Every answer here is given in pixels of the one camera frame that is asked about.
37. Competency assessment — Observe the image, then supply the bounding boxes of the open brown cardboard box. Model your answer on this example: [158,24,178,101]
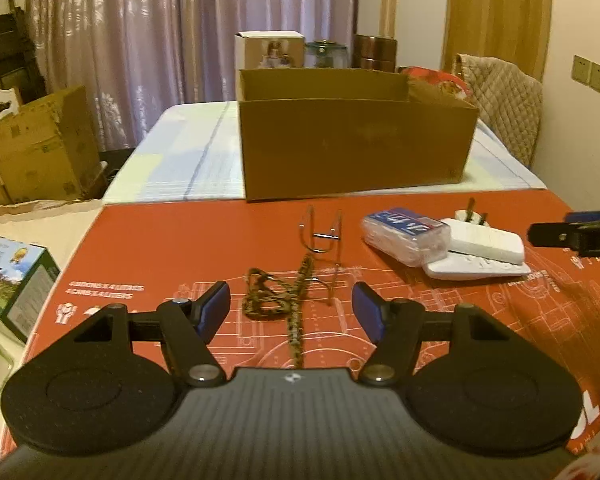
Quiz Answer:
[237,68,478,202]

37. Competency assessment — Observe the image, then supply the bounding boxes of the white plug adapter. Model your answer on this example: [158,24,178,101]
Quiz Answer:
[442,197,524,266]

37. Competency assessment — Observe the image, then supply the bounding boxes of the checkered blue tablecloth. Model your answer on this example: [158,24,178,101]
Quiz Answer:
[102,101,546,205]

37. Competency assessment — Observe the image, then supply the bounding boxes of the glass jar green lid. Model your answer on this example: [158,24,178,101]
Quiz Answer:
[304,40,349,68]

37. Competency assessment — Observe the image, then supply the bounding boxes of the clear plastic box blue label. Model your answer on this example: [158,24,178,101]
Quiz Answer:
[361,207,451,268]

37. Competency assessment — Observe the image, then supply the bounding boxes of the white product box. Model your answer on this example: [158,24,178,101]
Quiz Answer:
[235,30,306,70]

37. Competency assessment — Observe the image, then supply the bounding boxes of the brown braided lanyard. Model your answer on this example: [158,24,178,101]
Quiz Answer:
[241,252,318,371]

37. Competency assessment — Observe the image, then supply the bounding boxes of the side cardboard box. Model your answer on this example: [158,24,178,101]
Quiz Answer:
[0,86,102,204]

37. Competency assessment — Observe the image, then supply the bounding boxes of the beige quilted chair cover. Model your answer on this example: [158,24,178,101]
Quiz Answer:
[453,54,543,167]

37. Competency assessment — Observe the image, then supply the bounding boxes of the purple curtain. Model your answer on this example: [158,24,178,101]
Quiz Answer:
[26,0,356,151]

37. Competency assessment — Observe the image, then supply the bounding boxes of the brown metal canister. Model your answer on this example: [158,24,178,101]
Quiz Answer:
[351,35,398,73]

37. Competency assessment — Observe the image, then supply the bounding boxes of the white remote control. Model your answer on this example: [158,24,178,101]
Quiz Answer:
[422,252,531,281]

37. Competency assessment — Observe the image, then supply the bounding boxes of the red Motul mat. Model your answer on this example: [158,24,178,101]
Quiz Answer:
[24,194,600,452]

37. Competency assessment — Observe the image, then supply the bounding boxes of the wall socket plates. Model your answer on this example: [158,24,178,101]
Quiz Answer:
[571,55,600,93]

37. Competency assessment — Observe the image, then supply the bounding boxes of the red beef rice meal box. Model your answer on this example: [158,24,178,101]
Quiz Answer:
[398,66,471,101]

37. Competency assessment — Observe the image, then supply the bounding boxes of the wooden strips on wall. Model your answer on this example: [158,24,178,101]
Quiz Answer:
[379,0,396,39]

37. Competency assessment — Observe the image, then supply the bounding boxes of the green milk carton box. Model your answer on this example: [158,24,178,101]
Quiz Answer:
[0,236,60,344]

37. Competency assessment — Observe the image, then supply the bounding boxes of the dark folding ladder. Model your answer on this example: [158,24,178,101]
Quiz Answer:
[0,0,47,103]

